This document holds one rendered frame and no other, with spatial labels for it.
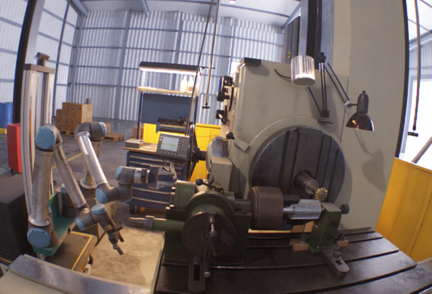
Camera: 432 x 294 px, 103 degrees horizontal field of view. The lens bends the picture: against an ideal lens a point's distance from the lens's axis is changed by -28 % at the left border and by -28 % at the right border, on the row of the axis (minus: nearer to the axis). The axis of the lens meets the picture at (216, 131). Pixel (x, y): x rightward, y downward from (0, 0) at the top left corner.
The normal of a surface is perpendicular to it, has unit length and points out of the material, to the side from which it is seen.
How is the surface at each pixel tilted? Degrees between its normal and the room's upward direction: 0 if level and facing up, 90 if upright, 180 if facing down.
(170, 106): 90
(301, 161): 90
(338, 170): 90
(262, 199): 43
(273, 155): 90
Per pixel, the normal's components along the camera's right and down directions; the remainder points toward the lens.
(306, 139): 0.07, 0.13
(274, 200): 0.12, -0.63
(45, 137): 0.55, 0.04
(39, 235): 0.50, 0.25
